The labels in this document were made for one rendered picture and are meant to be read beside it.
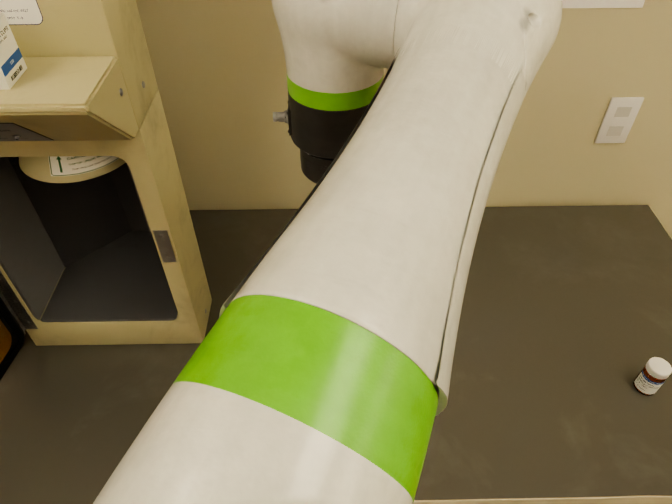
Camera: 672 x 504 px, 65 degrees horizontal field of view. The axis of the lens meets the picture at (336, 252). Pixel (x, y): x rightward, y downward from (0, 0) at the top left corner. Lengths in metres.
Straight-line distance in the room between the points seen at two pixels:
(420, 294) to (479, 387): 0.78
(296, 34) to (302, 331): 0.31
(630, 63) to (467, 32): 0.95
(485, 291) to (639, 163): 0.53
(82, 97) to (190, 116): 0.63
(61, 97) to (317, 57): 0.29
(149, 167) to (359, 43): 0.42
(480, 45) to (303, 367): 0.24
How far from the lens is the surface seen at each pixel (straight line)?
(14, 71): 0.69
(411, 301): 0.23
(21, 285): 1.06
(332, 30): 0.45
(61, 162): 0.85
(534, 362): 1.07
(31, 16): 0.72
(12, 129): 0.71
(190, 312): 0.99
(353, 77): 0.48
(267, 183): 1.31
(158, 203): 0.82
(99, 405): 1.05
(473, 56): 0.35
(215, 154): 1.28
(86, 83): 0.65
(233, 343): 0.22
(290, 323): 0.21
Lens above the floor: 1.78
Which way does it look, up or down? 45 degrees down
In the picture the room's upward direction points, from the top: straight up
